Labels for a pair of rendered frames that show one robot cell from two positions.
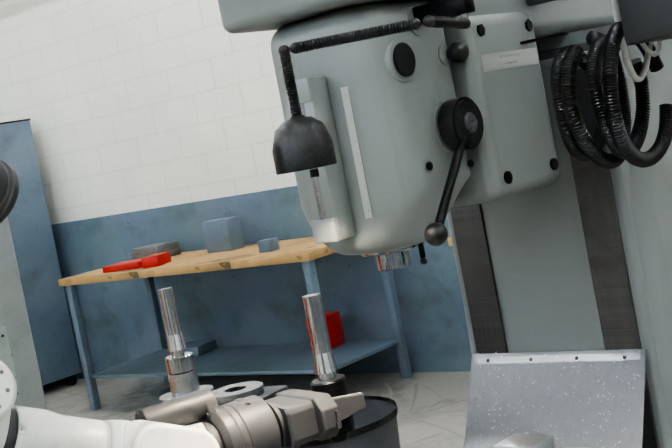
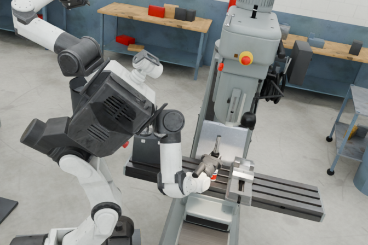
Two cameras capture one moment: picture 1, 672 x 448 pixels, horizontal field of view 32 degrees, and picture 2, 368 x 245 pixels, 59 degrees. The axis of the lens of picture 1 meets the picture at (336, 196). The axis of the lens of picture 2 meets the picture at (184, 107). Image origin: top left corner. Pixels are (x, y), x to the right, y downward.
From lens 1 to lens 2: 1.35 m
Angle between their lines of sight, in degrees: 41
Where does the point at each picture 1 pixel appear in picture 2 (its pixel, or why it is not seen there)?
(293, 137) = (252, 120)
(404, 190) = not seen: hidden behind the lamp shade
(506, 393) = (211, 130)
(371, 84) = (251, 94)
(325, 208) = (231, 120)
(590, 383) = (233, 133)
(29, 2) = not seen: outside the picture
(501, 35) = not seen: hidden behind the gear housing
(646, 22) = (295, 81)
